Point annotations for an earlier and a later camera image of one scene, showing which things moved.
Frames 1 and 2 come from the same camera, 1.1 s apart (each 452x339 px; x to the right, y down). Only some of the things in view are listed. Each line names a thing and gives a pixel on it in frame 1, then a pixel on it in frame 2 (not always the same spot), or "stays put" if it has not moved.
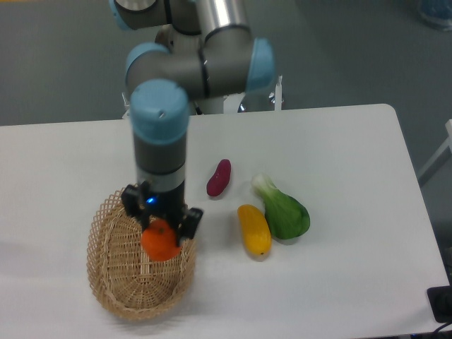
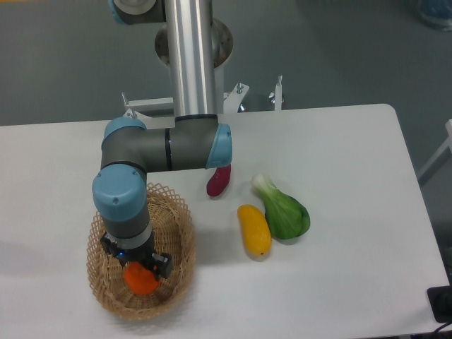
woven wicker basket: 123,280 stays put
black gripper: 169,205 to 160,264
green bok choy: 287,216 stays put
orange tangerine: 159,241 to 139,280
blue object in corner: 438,12 stays put
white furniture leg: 439,152 stays put
